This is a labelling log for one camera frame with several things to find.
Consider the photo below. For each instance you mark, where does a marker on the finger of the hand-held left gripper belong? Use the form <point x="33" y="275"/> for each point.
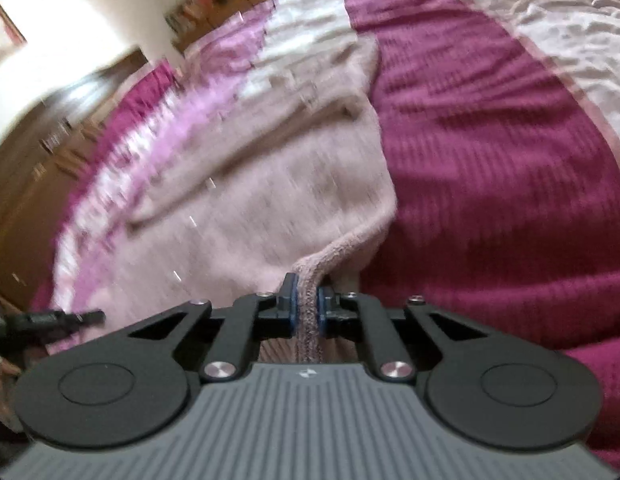
<point x="64" y="319"/>

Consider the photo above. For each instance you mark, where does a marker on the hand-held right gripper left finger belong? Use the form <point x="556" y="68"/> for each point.
<point x="291" y="307"/>

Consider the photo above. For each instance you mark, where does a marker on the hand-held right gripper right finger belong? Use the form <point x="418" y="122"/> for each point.
<point x="321" y="312"/>

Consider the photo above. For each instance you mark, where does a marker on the pink knit sweater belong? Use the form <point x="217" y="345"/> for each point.
<point x="270" y="185"/>

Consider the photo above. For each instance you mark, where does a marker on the carved wooden headboard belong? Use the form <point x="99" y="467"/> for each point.
<point x="44" y="160"/>

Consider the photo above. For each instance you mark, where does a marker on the magenta and white bed blanket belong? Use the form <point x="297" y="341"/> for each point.
<point x="490" y="160"/>

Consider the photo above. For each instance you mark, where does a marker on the magenta pillow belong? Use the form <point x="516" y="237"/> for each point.
<point x="139" y="95"/>

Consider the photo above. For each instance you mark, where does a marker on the stack of books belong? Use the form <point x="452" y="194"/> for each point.
<point x="182" y="17"/>

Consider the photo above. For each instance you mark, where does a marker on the pink framed wall picture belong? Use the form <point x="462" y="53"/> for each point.
<point x="2" y="22"/>

